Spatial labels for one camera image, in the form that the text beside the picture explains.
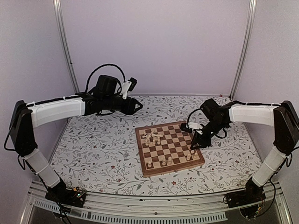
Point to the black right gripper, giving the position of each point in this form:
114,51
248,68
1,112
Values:
198,139

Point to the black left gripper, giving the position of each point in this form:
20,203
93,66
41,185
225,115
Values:
129,108

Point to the light chess king piece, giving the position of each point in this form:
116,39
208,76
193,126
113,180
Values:
169,160

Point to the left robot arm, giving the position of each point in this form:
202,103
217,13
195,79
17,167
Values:
27,118

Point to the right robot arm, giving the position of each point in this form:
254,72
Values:
277,128

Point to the wooden chess board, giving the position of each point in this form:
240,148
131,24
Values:
174,143

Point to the floral patterned table mat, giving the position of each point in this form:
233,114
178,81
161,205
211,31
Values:
100,153

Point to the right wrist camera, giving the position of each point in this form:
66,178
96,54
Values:
190,127

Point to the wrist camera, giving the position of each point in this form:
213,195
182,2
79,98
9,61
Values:
190,127
128,86

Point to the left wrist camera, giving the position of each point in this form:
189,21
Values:
128,86

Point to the front aluminium rail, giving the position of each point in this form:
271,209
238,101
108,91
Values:
100,208

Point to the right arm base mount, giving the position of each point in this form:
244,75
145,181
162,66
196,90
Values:
251,194

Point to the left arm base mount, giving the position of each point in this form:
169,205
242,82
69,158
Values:
61,194

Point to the right aluminium frame post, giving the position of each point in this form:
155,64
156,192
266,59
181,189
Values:
245,46

